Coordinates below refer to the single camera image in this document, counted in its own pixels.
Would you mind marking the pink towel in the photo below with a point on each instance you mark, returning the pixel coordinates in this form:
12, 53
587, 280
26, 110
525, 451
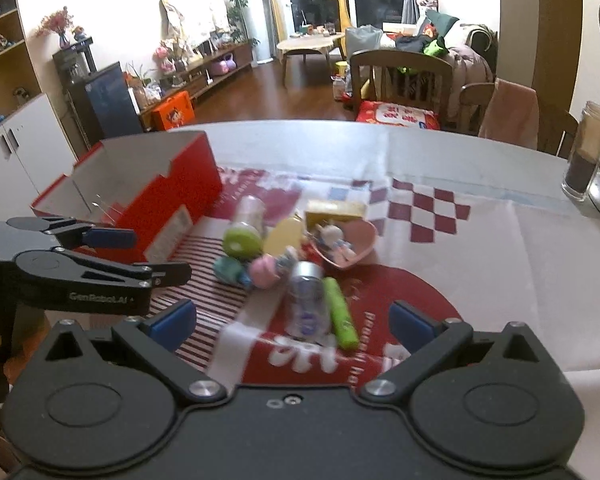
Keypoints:
510, 110

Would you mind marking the white standing air conditioner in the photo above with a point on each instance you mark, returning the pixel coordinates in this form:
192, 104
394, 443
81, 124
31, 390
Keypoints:
260, 20

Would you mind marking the small yellow box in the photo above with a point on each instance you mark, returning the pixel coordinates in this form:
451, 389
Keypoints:
335, 210

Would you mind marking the grey plastic bag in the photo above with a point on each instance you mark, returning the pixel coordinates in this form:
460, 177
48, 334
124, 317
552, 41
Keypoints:
362, 40

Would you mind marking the red white printed tablecloth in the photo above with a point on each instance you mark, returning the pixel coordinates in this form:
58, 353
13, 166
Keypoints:
480, 285

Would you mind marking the pink heart-shaped bowl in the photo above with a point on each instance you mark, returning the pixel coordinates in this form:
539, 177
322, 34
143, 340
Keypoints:
360, 240

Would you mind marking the teal round toy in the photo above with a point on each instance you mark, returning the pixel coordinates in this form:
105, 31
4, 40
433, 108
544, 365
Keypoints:
227, 267

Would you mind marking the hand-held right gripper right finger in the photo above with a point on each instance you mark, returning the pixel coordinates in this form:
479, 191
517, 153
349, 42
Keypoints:
412, 325

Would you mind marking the black water dispenser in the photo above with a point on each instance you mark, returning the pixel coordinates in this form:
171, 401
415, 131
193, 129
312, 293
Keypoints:
75, 55

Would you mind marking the silver can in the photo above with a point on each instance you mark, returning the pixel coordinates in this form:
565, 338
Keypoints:
307, 305

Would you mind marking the pink macaron toy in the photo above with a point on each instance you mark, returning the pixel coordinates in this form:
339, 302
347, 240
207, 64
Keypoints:
262, 270

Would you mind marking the wooden wall shelf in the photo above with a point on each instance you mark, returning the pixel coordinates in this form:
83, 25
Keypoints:
20, 60

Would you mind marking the sofa with clothes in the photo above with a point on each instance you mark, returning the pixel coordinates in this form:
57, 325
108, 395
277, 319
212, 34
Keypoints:
475, 35

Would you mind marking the wooden slat-back chair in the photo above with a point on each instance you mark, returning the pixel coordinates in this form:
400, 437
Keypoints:
405, 57

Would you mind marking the pale pink coat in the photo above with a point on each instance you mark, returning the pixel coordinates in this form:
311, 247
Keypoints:
470, 65

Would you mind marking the white cloth cover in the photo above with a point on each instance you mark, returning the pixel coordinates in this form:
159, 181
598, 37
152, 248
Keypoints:
200, 15

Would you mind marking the pink flower bouquet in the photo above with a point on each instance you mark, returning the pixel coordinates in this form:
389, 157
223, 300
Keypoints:
164, 57

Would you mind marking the clear plastic jug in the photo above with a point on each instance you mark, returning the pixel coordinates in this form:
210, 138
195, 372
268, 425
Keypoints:
339, 89

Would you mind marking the white rabbit figurine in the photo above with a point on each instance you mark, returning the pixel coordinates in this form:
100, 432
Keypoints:
330, 235

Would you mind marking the red cardboard box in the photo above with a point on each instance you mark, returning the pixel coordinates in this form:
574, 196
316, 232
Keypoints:
180, 185

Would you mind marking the pale yellow oval toy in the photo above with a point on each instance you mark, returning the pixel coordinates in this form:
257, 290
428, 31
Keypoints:
282, 237

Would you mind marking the dark teal cushion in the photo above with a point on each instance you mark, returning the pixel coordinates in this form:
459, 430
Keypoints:
442, 20

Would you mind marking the green potted plant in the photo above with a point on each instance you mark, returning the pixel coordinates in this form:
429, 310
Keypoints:
240, 5

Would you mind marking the wooden tv cabinet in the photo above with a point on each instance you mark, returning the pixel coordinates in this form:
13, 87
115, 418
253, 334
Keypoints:
225, 80

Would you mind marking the yellow giraffe toy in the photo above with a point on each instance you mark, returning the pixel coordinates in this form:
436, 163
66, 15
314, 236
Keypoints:
342, 10

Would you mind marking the white cabinet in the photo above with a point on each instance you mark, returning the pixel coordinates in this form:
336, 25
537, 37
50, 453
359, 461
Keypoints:
35, 135

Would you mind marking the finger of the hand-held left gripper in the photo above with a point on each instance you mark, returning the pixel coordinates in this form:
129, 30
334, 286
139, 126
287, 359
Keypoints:
130, 275
110, 237

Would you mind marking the small yellow stool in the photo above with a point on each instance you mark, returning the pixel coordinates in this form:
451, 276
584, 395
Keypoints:
340, 67

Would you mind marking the glass jar dark contents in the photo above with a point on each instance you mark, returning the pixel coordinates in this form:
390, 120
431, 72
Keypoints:
582, 170

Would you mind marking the pink plush toy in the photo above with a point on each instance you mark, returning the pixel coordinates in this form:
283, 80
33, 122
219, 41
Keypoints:
427, 0

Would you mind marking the vase with pink flowers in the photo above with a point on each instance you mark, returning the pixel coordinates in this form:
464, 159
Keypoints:
55, 22

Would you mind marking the pink purple bag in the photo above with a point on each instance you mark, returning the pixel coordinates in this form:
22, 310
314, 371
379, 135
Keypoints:
225, 66

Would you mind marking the clear bottle green cap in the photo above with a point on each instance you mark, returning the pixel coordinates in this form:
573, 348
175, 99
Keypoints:
242, 240

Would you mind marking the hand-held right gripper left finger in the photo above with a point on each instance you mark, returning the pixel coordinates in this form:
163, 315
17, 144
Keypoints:
172, 322

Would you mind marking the wooden coffee table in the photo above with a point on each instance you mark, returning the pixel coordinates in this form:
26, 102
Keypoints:
307, 42

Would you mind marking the orange gift box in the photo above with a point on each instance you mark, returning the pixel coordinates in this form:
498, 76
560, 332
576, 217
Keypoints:
175, 112

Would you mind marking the green tube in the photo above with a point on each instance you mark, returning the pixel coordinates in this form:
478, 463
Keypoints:
342, 320

